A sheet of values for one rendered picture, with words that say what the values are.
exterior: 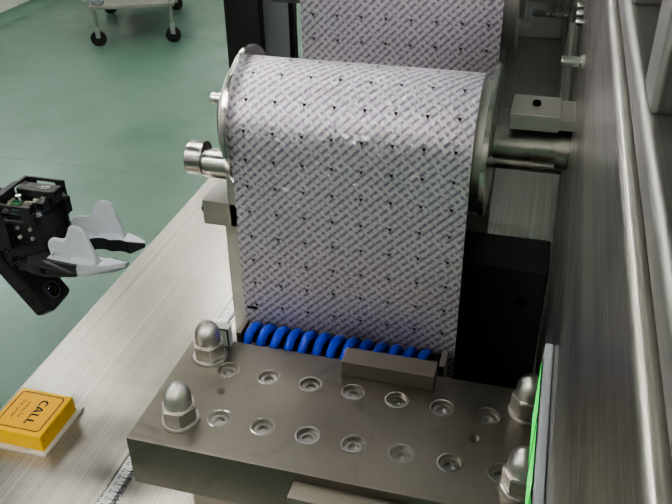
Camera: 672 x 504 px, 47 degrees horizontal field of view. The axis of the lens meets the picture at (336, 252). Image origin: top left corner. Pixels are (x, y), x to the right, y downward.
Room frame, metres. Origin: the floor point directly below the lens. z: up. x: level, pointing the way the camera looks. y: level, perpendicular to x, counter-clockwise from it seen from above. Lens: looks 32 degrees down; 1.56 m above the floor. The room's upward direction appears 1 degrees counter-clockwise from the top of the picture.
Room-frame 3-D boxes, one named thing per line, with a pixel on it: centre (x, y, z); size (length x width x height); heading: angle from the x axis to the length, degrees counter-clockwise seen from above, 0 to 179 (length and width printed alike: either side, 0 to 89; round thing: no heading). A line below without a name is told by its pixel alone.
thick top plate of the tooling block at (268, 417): (0.55, -0.01, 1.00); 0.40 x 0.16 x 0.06; 74
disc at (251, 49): (0.77, 0.09, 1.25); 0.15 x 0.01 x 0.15; 164
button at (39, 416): (0.68, 0.36, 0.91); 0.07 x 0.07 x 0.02; 74
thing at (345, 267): (0.67, -0.01, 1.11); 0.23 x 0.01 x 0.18; 74
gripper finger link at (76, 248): (0.73, 0.28, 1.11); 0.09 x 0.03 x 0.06; 65
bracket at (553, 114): (0.69, -0.20, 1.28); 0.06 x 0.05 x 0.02; 74
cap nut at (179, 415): (0.55, 0.15, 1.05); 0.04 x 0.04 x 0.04
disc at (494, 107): (0.70, -0.15, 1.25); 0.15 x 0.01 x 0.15; 164
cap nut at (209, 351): (0.64, 0.14, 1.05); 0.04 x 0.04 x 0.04
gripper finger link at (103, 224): (0.78, 0.26, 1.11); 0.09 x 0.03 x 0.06; 83
